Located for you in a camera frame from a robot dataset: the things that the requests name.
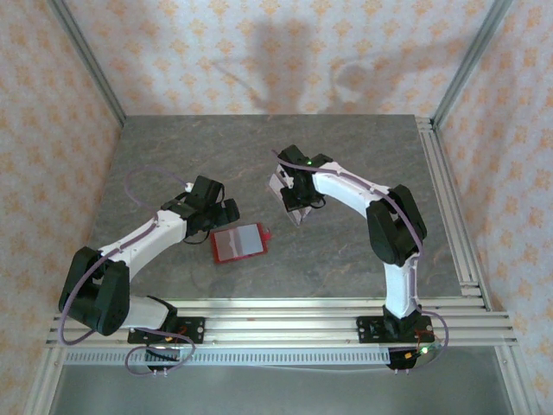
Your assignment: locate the grey slotted cable duct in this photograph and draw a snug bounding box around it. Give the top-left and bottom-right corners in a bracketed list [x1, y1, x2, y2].
[64, 348, 392, 367]

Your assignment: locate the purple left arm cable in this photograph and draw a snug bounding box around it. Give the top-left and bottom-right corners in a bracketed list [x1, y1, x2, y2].
[58, 168, 196, 376]

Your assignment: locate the red leather card holder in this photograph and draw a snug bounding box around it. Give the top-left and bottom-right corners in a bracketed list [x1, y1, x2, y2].
[209, 221, 271, 265]

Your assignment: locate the white credit card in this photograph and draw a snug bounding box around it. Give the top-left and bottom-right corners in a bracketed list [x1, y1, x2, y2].
[268, 172, 289, 196]
[288, 206, 320, 226]

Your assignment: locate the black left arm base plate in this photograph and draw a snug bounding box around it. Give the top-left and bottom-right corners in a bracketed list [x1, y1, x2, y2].
[127, 316, 206, 345]

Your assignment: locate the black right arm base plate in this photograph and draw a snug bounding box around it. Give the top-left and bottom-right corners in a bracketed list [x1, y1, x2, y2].
[354, 315, 433, 345]

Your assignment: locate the aluminium side rail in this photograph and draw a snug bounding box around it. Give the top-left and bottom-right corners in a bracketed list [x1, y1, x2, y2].
[415, 114, 493, 312]

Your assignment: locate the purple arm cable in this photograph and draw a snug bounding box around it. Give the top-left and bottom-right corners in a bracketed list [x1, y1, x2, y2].
[58, 168, 196, 376]
[270, 149, 451, 374]

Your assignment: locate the black electronics board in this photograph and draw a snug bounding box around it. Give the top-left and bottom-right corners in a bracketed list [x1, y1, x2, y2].
[387, 343, 444, 373]

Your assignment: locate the aluminium frame post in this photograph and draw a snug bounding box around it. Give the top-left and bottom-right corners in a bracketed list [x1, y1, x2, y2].
[47, 0, 127, 129]
[431, 0, 515, 126]

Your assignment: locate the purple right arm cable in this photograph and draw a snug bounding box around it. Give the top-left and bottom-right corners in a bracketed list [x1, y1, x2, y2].
[270, 149, 451, 374]

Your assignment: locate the wide aluminium mounting rail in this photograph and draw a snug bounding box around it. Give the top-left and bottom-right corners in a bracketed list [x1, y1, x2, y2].
[45, 297, 518, 347]

